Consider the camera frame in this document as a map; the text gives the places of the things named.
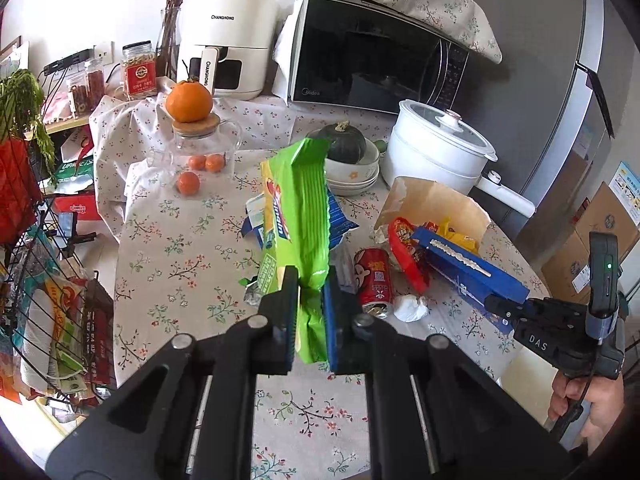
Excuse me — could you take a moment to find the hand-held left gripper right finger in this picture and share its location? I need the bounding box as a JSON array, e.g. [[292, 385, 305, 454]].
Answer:
[[322, 266, 576, 480]]

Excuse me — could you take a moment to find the red bag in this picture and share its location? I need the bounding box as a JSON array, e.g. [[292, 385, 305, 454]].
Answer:
[[0, 137, 42, 233]]

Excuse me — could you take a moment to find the glass vase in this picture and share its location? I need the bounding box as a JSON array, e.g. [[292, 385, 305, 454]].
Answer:
[[157, 7, 182, 81]]

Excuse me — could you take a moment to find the glass jar with wooden lid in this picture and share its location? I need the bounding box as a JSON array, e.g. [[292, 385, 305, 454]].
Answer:
[[147, 112, 243, 196]]

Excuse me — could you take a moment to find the clear jar of red snacks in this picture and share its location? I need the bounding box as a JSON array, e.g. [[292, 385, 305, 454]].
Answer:
[[67, 57, 106, 113]]

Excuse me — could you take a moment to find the person's right hand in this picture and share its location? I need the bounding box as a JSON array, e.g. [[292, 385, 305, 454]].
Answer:
[[547, 372, 626, 456]]

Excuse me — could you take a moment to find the brown paper bag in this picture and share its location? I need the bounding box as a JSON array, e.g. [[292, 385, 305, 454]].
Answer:
[[372, 176, 493, 271]]

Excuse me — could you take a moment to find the yellow snack wrapper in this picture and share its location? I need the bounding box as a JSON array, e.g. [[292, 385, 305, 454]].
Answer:
[[425, 217, 479, 257]]

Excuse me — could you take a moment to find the white electric pot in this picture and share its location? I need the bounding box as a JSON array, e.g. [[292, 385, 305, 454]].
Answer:
[[382, 99, 537, 217]]

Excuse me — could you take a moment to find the green leafy plant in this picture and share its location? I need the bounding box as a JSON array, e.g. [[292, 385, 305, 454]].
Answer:
[[0, 69, 57, 183]]

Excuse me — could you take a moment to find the dark green pumpkin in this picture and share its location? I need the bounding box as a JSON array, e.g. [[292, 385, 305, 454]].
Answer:
[[318, 121, 367, 166]]

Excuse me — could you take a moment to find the large orange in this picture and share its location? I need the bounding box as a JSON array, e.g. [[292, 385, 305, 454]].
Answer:
[[166, 76, 213, 123]]

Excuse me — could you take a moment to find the blue paper notice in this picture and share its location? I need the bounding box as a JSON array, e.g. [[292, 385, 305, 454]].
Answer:
[[616, 161, 640, 226]]

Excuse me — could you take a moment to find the stack of white bowls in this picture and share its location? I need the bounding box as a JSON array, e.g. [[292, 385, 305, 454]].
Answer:
[[325, 137, 383, 197]]

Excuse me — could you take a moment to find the green snack wrapper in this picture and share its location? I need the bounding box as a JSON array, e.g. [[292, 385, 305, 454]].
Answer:
[[259, 137, 333, 365]]

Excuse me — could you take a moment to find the black microwave oven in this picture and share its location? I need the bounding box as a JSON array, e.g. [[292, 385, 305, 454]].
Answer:
[[287, 0, 471, 116]]

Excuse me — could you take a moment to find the red instant noodle bowl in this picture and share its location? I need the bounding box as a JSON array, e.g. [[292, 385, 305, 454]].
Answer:
[[388, 217, 432, 294]]

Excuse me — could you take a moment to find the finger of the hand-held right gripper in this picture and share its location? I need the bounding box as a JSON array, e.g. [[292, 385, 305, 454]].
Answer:
[[484, 294, 531, 333]]

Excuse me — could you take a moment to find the red drink can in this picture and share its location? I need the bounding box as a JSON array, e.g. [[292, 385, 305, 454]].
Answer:
[[354, 247, 392, 320]]

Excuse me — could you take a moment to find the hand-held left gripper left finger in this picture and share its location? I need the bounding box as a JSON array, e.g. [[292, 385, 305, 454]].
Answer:
[[45, 266, 300, 480]]

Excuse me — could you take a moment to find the grey refrigerator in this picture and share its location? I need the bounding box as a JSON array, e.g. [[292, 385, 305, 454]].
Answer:
[[460, 0, 640, 241]]

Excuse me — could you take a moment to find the blue carton box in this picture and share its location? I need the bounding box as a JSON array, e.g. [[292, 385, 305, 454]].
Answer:
[[412, 226, 531, 333]]

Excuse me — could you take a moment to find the black wire rack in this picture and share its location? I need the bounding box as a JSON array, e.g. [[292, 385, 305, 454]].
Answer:
[[0, 195, 117, 411]]

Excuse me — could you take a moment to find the crumpled white tissue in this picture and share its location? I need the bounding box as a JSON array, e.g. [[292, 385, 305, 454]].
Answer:
[[394, 294, 430, 323]]

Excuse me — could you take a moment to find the blue white snack wrapper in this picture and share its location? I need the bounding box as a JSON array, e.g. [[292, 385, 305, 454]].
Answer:
[[241, 187, 360, 251]]

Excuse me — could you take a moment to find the black power strip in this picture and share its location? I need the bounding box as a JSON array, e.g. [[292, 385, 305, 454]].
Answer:
[[42, 49, 96, 77]]

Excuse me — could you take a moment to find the cardboard box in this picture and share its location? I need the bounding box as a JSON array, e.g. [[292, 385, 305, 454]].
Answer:
[[575, 182, 640, 266], [541, 230, 621, 306]]

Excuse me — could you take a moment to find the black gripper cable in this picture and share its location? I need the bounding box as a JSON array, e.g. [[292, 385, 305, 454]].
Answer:
[[550, 360, 601, 438]]

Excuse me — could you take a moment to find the white air fryer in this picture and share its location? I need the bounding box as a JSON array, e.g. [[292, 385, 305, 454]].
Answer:
[[176, 0, 280, 102]]

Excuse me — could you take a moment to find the clear plastic bottle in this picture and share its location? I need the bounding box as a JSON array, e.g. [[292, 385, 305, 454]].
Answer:
[[327, 245, 360, 295]]

